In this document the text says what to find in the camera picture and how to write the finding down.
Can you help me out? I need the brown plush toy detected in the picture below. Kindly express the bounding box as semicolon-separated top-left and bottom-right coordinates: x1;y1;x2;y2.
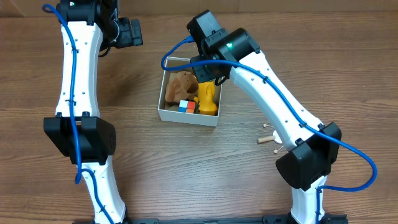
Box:
165;70;198;103

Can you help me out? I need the yellow toy whale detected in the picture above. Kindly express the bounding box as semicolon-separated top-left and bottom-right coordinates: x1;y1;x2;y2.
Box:
194;82;218;116

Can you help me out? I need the colourful puzzle cube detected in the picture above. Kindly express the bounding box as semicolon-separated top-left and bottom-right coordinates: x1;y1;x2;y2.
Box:
178;100;196;114

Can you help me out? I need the small wooden rattle drum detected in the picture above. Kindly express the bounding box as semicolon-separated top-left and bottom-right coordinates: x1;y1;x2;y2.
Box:
257;129;284;154

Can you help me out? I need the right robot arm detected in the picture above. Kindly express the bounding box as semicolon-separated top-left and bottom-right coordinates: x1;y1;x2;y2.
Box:
187;10;348;223

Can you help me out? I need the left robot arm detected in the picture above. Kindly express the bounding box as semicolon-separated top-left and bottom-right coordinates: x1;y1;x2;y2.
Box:
42;0;143;223

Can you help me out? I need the white cardboard box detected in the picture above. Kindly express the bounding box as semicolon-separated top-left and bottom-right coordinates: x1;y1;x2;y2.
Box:
157;70;222;127

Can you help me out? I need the left blue cable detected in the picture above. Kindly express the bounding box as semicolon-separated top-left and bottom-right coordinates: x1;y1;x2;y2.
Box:
42;3;116;224

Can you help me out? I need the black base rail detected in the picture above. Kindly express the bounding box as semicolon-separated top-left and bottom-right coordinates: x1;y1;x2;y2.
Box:
73;213;349;224

